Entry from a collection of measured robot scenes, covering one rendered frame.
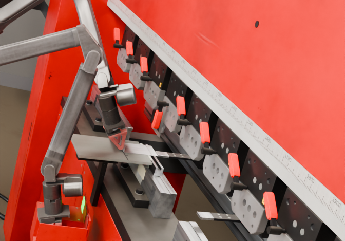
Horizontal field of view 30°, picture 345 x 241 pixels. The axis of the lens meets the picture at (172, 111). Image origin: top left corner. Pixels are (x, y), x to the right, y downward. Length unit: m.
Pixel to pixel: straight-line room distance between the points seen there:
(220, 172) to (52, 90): 1.50
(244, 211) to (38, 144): 1.74
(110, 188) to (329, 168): 1.11
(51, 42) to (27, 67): 3.76
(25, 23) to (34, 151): 2.60
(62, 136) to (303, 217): 0.91
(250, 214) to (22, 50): 0.86
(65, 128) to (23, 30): 3.67
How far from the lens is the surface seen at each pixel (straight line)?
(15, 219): 3.34
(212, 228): 4.19
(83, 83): 1.99
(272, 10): 1.62
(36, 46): 1.99
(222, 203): 2.27
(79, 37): 1.96
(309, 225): 1.38
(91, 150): 2.22
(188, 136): 1.93
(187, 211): 4.29
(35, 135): 3.14
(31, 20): 5.64
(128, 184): 2.27
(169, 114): 2.08
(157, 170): 2.22
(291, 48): 1.51
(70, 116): 2.02
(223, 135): 1.73
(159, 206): 2.14
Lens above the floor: 1.85
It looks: 17 degrees down
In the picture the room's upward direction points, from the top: 16 degrees clockwise
